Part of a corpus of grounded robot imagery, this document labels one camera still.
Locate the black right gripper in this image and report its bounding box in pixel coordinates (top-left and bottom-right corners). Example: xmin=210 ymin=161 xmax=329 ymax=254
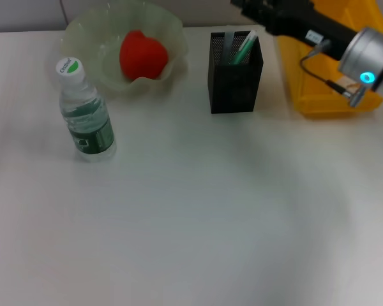
xmin=231 ymin=0 xmax=361 ymax=61

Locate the mint green pen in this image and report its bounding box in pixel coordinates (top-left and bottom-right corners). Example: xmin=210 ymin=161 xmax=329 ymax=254
xmin=232 ymin=30 xmax=258 ymax=66

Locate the grey marker pen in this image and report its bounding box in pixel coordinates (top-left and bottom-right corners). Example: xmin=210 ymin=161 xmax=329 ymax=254
xmin=222 ymin=31 xmax=236 ymax=66

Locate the red-orange toy fruit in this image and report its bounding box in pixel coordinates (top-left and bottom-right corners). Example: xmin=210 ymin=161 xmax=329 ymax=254
xmin=119 ymin=30 xmax=169 ymax=80

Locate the clear green-label water bottle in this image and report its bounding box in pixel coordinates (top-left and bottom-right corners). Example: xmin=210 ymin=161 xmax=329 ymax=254
xmin=54 ymin=56 xmax=117 ymax=163

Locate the black mesh pen holder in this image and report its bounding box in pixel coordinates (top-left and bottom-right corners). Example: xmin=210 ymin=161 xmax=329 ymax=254
xmin=207 ymin=31 xmax=264 ymax=115

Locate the translucent green fruit plate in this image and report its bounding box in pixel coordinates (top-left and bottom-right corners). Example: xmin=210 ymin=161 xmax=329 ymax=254
xmin=61 ymin=0 xmax=190 ymax=98

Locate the yellow plastic storage bin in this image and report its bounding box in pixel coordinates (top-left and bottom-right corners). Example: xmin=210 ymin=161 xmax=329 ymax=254
xmin=276 ymin=0 xmax=383 ymax=119

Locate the grey right gripper cable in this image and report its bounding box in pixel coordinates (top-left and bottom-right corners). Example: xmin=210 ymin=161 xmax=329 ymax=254
xmin=299 ymin=40 xmax=368 ymax=108

